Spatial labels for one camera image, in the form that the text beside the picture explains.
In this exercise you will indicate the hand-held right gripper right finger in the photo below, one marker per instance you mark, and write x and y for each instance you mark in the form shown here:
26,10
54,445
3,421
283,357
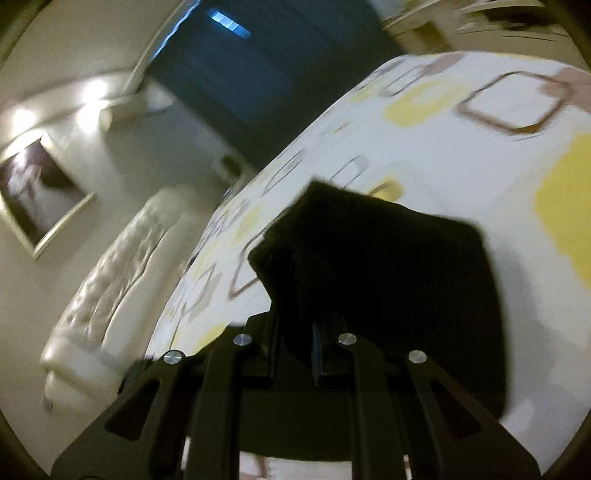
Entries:
318,355

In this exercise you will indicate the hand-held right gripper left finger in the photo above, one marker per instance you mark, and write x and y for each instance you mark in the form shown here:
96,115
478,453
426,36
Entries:
268,350

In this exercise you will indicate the black pants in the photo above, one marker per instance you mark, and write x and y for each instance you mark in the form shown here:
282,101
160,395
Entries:
392,277

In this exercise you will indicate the cream tufted headboard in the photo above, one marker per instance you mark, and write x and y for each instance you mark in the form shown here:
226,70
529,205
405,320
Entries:
124,267

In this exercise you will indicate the small white fan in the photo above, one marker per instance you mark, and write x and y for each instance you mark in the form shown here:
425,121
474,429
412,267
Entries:
228,166

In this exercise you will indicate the bed with patterned sheet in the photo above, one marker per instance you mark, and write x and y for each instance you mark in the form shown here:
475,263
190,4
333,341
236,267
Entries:
438,152

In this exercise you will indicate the blue curtains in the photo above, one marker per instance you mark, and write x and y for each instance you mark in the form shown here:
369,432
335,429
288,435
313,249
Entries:
277,83

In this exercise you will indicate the framed wall picture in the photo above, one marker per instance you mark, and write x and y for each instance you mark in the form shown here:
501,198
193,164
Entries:
37,189

